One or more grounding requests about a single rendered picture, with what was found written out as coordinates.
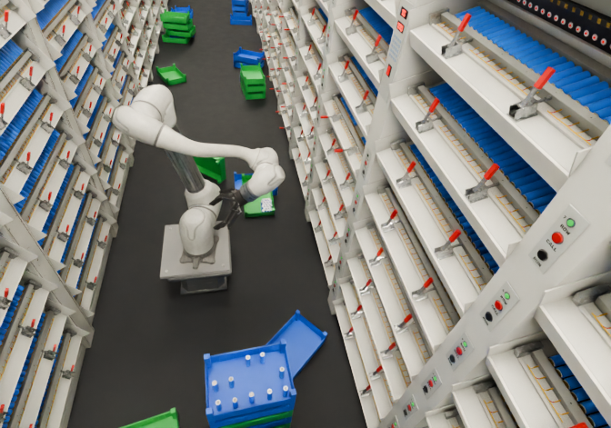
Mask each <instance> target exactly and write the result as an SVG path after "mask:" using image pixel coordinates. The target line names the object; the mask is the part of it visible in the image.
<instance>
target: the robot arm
mask: <svg viewBox="0 0 611 428"><path fill-rule="evenodd" d="M112 122H113V123H114V125H115V126H116V127H117V128H118V129H119V130H120V131H121V132H123V133H124V134H126V135H128V136H130V137H132V138H134V139H135V140H137V141H139V142H142V143H144V144H150V145H152V146H155V147H158V148H163V149H165V152H166V154H167V155H168V157H169V159H170V161H171V162H172V164H173V166H174V168H175V169H176V171H177V173H178V175H179V176H180V178H181V180H182V182H183V183H184V185H185V188H186V189H185V199H186V202H187V206H188V210H187V211H186V212H185V213H184V214H183V215H182V217H181V219H180V222H179V233H180V237H181V241H182V244H183V246H184V250H183V253H182V256H181V257H180V259H179V261H180V263H181V264H185V263H193V269H195V270H196V269H197V268H198V266H199V265H200V263H202V264H214V263H215V251H216V246H217V242H218V241H219V237H218V236H217V235H215V236H214V233H215V229H216V230H219V229H220V228H224V227H225V226H227V227H230V228H231V226H232V225H233V224H234V222H235V220H236V219H237V217H238V216H239V215H240V214H241V213H242V212H243V211H241V209H240V207H241V206H243V205H245V204H247V203H249V202H250V203H251V202H253V201H254V200H255V199H257V198H259V197H260V196H262V195H265V194H268V193H270V192H272V191H273V190H275V189H276V188H277V187H278V186H279V185H280V184H281V183H282V182H283V181H284V180H285V172H284V170H283V168H282V167H281V166H280V165H279V163H278V156H277V154H276V152H275V150H273V149H272V148H269V147H266V148H262V149H261V148H257V149H249V148H245V147H242V146H237V145H228V144H204V143H198V142H195V141H192V140H189V139H187V138H185V137H184V136H182V135H181V134H180V132H179V130H178V128H177V126H176V115H175V107H174V99H173V96H172V94H171V92H170V91H169V89H168V88H166V87H165V86H163V85H149V86H147V87H145V88H144V89H142V90H141V91H140V92H139V93H138V94H137V96H136V97H135V98H134V100H133V102H132V103H131V105H129V106H126V105H124V106H119V107H118V108H116V109H115V113H114V116H113V120H112ZM193 156H196V157H237V158H240V159H243V160H245V161H246V162H247V163H248V164H249V167H250V168H251V169H252V170H253V171H254V174H253V175H252V178H251V179H250V180H249V181H247V182H246V183H245V184H243V185H241V186H240V189H238V190H237V189H235V188H234V187H233V188H231V189H226V190H220V188H219V187H218V186H217V185H216V184H214V183H211V182H210V181H208V180H206V179H204V178H203V176H202V175H201V173H200V171H199V169H198V167H197V165H196V163H195V160H194V158H193ZM231 193H233V195H232V196H229V195H224V194H231ZM224 198H226V199H230V201H229V203H230V206H231V207H230V211H229V213H228V215H227V218H226V219H225V221H222V222H221V223H219V224H217V225H215V221H216V219H217V216H218V215H219V212H220V209H221V205H222V200H223V199H224ZM233 208H235V210H234V209H233Z"/></svg>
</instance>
